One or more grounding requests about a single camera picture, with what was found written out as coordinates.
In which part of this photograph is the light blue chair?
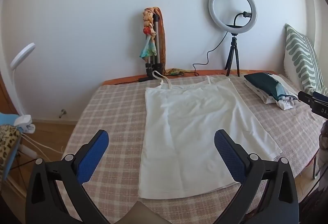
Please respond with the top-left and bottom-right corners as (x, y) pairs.
(0, 113), (22, 182)

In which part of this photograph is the silver tripod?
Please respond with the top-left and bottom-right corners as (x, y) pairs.
(138, 13), (164, 83)

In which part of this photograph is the leopard print cloth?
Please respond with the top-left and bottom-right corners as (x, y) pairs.
(0, 124), (21, 183)

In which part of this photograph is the colourful knotted scarf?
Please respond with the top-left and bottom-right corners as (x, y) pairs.
(139, 8), (158, 62)

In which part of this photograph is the dark green pillow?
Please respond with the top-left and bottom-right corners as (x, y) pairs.
(243, 72), (285, 101)

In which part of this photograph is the green wave pattern pillow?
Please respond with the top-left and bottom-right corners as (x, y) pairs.
(283, 24), (325, 92)

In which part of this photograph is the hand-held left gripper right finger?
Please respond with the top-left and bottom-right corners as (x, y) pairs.
(214, 129), (300, 224)

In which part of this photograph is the person's right hand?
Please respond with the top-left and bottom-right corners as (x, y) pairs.
(318, 120), (328, 153)

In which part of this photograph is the small black tripod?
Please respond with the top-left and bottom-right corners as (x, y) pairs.
(225, 33), (241, 77)

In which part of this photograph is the orange bed sheet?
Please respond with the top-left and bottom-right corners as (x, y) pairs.
(102, 69), (278, 86)

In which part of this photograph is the white camisole top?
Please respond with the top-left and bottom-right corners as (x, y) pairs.
(138, 70), (283, 199)

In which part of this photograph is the black gooseneck phone holder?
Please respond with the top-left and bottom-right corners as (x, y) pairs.
(234, 11), (253, 28)

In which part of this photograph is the white ring light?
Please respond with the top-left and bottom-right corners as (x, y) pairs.
(208, 0), (257, 34)

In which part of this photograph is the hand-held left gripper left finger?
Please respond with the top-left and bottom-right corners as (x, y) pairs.
(25, 130), (109, 224)

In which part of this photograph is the orange patterned cloth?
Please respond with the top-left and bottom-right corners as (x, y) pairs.
(154, 6), (185, 77)

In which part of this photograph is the black power cable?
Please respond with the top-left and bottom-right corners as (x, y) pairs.
(192, 32), (228, 76)

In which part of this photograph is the white clip desk lamp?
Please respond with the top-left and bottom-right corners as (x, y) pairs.
(10, 43), (36, 135)

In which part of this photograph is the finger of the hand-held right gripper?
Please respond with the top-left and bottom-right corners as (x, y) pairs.
(312, 91), (328, 102)
(298, 90), (316, 107)

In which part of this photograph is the white lamp cable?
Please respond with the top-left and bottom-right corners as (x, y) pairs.
(20, 134), (64, 156)

